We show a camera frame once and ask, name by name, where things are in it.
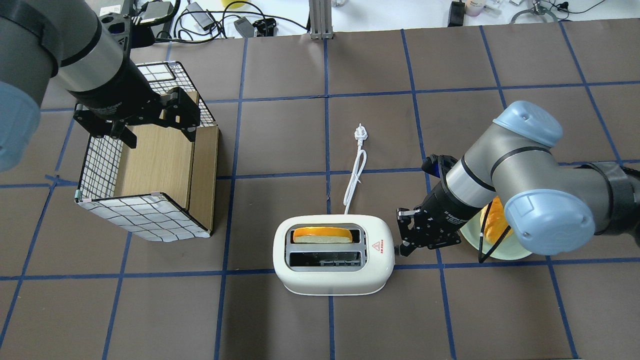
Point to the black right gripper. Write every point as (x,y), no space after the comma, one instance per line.
(441,208)

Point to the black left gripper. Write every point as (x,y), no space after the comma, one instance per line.
(121,93)

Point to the white two-slot toaster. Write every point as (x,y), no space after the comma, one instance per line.
(335,269)

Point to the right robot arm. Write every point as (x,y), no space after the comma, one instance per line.
(550,209)

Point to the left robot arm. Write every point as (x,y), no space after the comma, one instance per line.
(87,54)

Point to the toast slice in toaster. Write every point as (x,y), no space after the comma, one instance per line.
(322,235)

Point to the grid-patterned wooden storage box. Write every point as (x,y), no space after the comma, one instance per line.
(164,188)

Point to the golden triangular pastry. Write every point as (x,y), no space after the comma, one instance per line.
(493,222)

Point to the light green plate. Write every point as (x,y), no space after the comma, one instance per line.
(508,249)

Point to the black power adapter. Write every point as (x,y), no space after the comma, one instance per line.
(456,14)

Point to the aluminium frame post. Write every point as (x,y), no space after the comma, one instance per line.
(320,19)

